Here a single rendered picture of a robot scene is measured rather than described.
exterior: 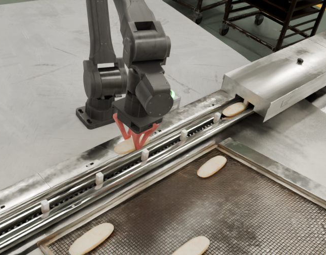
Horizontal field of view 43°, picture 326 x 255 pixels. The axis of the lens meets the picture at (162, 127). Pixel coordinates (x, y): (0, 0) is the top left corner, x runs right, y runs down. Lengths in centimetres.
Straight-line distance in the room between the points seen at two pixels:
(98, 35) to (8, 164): 38
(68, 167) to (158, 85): 33
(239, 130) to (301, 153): 19
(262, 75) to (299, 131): 21
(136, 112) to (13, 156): 36
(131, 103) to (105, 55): 25
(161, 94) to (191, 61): 77
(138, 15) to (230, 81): 54
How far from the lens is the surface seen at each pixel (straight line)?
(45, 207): 91
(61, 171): 98
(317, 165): 124
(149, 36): 80
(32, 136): 114
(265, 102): 125
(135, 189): 91
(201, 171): 96
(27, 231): 88
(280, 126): 133
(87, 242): 80
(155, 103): 78
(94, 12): 109
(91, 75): 107
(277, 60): 147
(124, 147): 94
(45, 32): 163
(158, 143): 109
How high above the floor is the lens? 156
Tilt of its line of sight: 38 degrees down
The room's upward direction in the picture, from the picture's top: 11 degrees clockwise
